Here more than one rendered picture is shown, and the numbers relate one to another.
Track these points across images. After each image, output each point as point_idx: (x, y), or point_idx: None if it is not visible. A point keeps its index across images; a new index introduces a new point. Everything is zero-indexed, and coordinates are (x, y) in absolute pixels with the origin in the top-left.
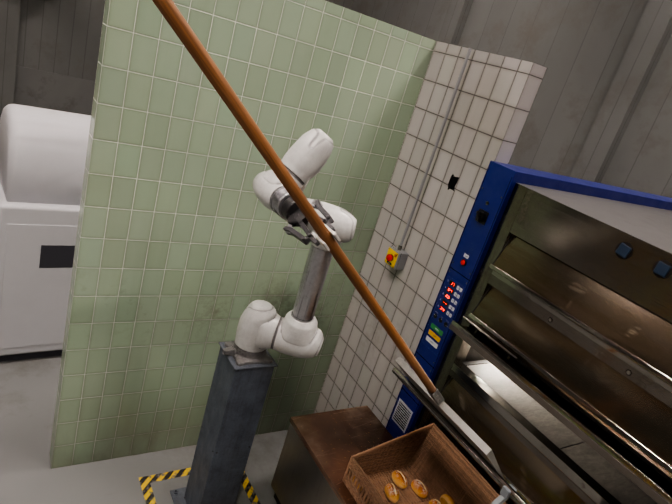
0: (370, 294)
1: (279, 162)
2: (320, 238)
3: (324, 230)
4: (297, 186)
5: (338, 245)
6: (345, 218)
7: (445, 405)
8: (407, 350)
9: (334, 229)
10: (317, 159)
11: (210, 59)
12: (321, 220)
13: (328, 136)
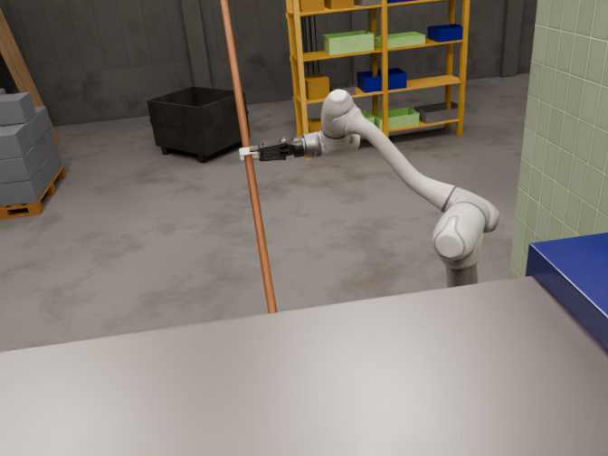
0: (254, 218)
1: (234, 91)
2: None
3: (242, 145)
4: (238, 109)
5: (246, 162)
6: (440, 223)
7: None
8: (268, 309)
9: (249, 149)
10: (321, 113)
11: (226, 35)
12: (242, 137)
13: (330, 95)
